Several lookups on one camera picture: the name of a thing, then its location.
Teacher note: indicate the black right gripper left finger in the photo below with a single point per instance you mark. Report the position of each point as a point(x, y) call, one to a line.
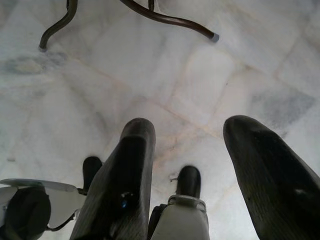
point(125, 190)

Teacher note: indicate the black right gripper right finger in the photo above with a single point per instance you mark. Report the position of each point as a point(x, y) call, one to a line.
point(275, 190)

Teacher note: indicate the robot right leg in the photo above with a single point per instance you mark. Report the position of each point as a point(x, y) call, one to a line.
point(182, 220)

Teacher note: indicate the curved dark metal table leg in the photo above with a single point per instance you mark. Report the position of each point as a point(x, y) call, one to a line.
point(175, 20)
point(53, 27)

